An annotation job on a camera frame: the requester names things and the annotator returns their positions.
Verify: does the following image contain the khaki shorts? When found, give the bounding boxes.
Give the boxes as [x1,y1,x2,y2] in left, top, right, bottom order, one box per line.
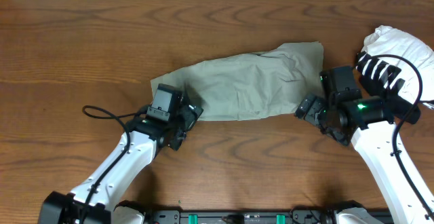
[151,42,324,121]

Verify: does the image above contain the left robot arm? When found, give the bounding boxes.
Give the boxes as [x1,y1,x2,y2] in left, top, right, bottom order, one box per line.
[38,94,203,223]

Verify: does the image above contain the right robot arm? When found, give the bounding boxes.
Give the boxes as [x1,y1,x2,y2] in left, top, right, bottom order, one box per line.
[294,92,433,223]

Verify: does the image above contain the black and white garment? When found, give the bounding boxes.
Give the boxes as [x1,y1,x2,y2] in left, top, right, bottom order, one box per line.
[355,25,433,119]

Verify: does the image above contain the right black camera cable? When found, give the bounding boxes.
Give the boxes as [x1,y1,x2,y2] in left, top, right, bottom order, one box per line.
[354,54,434,220]

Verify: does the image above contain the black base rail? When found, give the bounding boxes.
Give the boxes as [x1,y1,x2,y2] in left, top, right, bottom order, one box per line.
[145,209,396,224]

